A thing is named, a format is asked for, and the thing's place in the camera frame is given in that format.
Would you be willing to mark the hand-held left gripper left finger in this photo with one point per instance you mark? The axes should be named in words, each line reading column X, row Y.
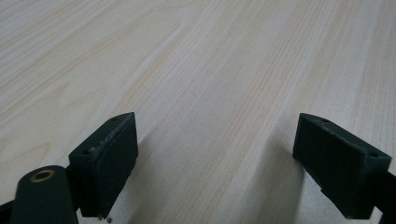
column 106, row 161

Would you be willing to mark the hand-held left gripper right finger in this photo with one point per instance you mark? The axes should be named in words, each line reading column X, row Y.
column 339, row 168

